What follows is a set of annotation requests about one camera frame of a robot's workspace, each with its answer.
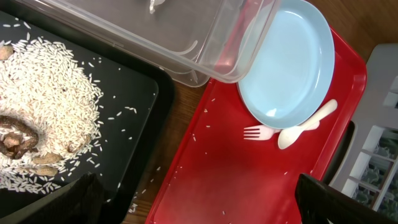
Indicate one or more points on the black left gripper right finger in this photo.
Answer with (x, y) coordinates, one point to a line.
(318, 203)

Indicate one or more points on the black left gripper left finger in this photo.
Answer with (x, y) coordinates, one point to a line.
(78, 202)

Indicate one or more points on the white plastic spoon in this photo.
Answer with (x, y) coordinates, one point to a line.
(324, 111)
(262, 132)

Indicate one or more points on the light blue plate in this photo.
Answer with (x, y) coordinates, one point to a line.
(293, 69)

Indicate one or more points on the white tissue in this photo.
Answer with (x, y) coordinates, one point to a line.
(154, 4)

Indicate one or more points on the grey plastic dishwasher rack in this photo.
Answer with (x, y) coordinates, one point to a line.
(368, 172)

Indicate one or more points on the pile of rice food waste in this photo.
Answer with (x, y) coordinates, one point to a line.
(43, 86)

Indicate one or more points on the black plastic tray bin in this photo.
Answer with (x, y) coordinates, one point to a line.
(136, 103)

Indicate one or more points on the red plastic tray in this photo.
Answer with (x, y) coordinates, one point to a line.
(217, 176)

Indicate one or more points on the clear plastic bin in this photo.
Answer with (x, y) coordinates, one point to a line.
(192, 40)

